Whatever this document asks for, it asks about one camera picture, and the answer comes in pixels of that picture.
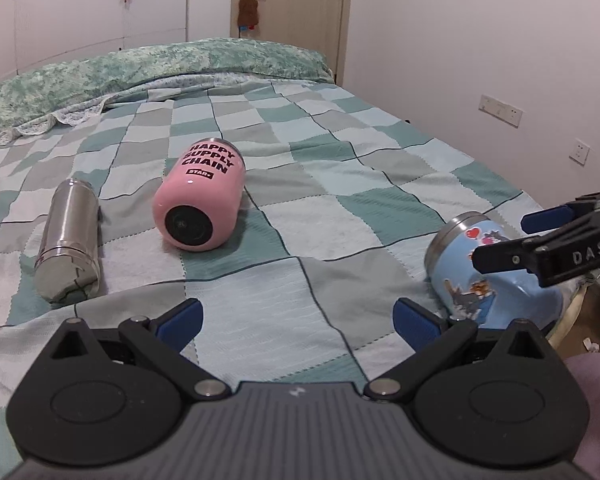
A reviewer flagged stainless steel flask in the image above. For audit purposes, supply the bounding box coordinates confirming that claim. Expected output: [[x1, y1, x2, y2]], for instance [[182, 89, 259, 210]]
[[33, 178, 102, 304]]

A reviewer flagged beige wooden door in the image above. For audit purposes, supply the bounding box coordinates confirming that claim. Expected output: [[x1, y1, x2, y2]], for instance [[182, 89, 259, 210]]
[[230, 0, 351, 81]]

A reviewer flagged white wall socket panel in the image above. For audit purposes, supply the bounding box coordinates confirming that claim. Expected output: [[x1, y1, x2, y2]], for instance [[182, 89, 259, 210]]
[[478, 94, 522, 128]]

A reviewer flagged white built-in wardrobe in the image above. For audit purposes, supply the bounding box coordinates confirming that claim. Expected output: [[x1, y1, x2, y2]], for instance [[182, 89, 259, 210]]
[[0, 0, 230, 81]]

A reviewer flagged checkered teal bed blanket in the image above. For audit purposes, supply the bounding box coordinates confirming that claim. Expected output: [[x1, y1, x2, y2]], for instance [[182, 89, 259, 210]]
[[0, 76, 536, 478]]

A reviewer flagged white wall outlet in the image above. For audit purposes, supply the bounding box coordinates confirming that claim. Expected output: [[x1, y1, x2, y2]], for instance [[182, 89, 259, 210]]
[[569, 139, 591, 166]]

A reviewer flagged blue cartoon cup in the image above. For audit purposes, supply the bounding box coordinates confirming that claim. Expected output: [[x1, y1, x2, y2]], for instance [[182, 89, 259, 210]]
[[424, 211, 564, 330]]

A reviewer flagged green floral duvet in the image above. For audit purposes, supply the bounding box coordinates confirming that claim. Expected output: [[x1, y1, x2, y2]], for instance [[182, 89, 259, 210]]
[[0, 38, 334, 148]]

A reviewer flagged brown plush toy on handle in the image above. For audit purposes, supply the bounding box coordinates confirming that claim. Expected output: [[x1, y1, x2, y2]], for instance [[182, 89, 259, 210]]
[[237, 0, 259, 32]]

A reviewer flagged pink printed cup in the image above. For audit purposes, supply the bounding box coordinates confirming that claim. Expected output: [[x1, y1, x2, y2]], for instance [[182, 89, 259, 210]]
[[152, 138, 246, 252]]

